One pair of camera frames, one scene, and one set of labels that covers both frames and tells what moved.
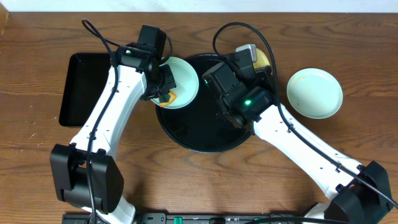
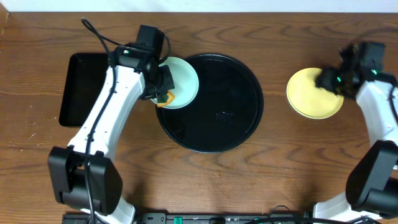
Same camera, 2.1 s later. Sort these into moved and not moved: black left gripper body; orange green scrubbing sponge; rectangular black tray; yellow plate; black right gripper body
Moved: black right gripper body; yellow plate
Not moved: orange green scrubbing sponge; black left gripper body; rectangular black tray
